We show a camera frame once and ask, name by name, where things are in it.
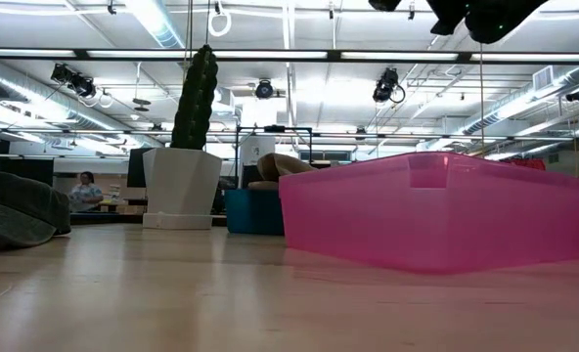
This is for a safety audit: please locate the green cactus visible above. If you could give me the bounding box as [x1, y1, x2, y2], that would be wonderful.
[170, 43, 220, 152]

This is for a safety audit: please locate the black background monitor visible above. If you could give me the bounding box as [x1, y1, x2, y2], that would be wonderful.
[125, 146, 149, 190]

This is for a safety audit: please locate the red background object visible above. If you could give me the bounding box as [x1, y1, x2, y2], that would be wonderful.
[507, 156, 548, 171]

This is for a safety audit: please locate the blue plastic bin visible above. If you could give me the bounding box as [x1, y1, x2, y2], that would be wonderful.
[224, 189, 286, 237]

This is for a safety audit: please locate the black cabinet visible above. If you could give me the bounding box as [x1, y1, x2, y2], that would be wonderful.
[0, 154, 56, 187]

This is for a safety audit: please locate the silver ceiling duct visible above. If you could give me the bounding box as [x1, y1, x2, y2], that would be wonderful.
[122, 0, 187, 50]
[0, 63, 124, 133]
[460, 65, 579, 137]

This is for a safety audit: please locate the black round ceiling spotlight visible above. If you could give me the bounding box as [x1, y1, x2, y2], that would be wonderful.
[253, 78, 276, 101]

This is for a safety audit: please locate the red translucent plastic bin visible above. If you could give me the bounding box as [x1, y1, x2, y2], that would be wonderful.
[278, 151, 579, 275]

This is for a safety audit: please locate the black ceiling spotlight pair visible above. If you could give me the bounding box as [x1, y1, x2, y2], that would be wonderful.
[49, 62, 98, 99]

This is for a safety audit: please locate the beige baseball cap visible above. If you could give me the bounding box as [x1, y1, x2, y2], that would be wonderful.
[256, 153, 319, 183]
[247, 180, 281, 192]

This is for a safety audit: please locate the black metal stand frame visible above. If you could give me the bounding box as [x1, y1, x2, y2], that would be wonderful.
[234, 124, 315, 190]

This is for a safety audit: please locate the black overhead frame beam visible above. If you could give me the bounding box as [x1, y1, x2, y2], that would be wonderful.
[0, 46, 579, 63]

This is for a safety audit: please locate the person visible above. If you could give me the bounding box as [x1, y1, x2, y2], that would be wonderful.
[68, 170, 105, 213]

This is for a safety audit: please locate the black spotlight with cable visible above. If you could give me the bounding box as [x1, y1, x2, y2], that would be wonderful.
[371, 66, 407, 105]

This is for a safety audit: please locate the white angular plant pot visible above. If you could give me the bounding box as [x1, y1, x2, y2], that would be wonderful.
[141, 147, 224, 231]

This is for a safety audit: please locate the white hanging ring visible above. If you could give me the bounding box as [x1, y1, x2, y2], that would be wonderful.
[206, 8, 233, 38]

